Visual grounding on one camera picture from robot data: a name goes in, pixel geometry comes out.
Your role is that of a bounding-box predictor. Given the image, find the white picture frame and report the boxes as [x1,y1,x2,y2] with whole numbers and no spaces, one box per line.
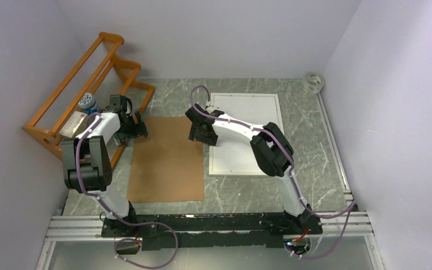
[208,92,286,177]

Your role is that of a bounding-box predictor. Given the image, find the brown frame backing board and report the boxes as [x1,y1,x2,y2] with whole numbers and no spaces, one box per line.
[127,116,204,203]

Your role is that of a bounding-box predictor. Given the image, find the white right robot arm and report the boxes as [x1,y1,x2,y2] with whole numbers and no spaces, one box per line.
[185,104,312,233]

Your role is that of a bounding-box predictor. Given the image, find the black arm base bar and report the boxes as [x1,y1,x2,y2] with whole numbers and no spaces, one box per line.
[101,212,323,251]

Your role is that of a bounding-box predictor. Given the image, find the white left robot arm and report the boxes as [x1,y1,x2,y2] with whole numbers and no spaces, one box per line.
[61,94,149,236]

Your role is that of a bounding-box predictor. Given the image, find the blue white round tin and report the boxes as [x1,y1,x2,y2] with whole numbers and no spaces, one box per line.
[78,93,100,115]

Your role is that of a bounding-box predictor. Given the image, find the white red small box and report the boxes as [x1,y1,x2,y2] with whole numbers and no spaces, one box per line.
[59,111,88,138]

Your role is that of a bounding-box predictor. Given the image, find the orange wooden rack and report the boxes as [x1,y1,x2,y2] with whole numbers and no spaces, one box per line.
[22,32,155,159]

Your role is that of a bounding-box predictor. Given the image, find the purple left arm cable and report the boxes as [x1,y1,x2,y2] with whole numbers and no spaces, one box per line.
[74,111,179,270]

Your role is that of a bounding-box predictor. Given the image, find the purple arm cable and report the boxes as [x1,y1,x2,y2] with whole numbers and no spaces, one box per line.
[189,85,357,261]
[74,111,179,270]

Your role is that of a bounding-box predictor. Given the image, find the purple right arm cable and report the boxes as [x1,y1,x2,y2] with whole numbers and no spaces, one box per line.
[189,85,357,261]

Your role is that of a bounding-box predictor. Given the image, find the aluminium rail frame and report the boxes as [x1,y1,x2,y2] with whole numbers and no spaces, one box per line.
[38,103,383,269]

